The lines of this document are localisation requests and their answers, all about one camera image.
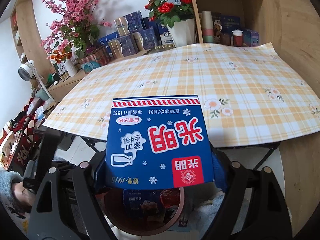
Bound dark red trash bin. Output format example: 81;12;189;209
104;187;185;236

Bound yellow plaid tablecloth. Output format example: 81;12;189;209
44;43;319;147

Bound white rose vase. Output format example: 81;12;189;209
167;18;196;48

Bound red paper cup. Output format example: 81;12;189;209
232;30;244;47

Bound crushed red soda can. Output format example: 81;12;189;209
160;189;180;209

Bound red rose bouquet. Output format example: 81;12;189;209
144;0;194;28

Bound woven plaid basket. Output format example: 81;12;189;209
79;45;111;74

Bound stacked pastel cups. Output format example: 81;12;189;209
201;11;214;43

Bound orange flowers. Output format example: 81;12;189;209
48;50;72;64

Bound person's left hand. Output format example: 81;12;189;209
11;182;36;206

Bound white desk fan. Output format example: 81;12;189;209
18;60;54;100

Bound blue gold tea box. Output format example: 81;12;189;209
108;34;139;59
114;10;145;36
132;28;158;51

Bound blue Guangming ice cream box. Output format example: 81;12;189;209
105;95;214;190

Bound white cylindrical vase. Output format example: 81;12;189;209
64;59;78;77

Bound low wooden cabinet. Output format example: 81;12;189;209
48;50;150;102

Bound wooden shelf unit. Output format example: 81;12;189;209
193;0;281;50

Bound black folding table frame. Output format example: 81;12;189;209
81;135;280;170

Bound pink cherry blossom bouquet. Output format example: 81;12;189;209
41;0;112;59

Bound light blue fluffy robe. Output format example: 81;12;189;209
0;170;23;204

